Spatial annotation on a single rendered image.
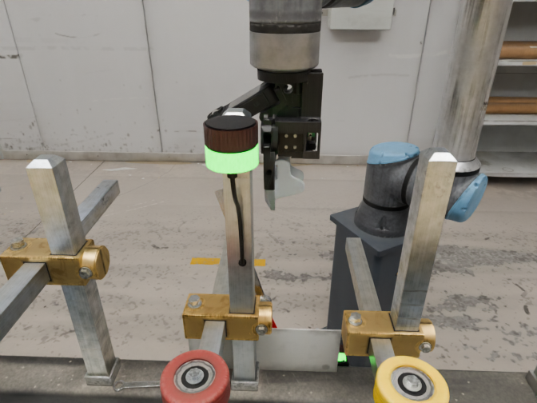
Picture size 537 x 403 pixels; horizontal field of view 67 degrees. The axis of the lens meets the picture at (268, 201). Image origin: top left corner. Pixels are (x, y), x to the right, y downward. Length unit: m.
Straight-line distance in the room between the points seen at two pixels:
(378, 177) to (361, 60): 2.03
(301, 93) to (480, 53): 0.64
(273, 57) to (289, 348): 0.47
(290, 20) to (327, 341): 0.50
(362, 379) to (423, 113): 2.83
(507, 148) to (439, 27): 1.13
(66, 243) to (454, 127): 0.93
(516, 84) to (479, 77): 2.50
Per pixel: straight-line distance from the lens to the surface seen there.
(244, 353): 0.70
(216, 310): 0.64
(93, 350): 0.76
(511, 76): 3.59
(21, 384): 0.88
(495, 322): 2.12
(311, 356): 0.76
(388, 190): 1.28
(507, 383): 0.87
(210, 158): 0.45
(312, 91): 0.55
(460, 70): 1.13
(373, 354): 0.65
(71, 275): 0.66
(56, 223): 0.62
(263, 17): 0.52
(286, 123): 0.55
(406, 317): 0.66
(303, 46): 0.52
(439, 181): 0.54
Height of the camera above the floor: 1.31
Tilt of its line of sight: 28 degrees down
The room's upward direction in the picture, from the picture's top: straight up
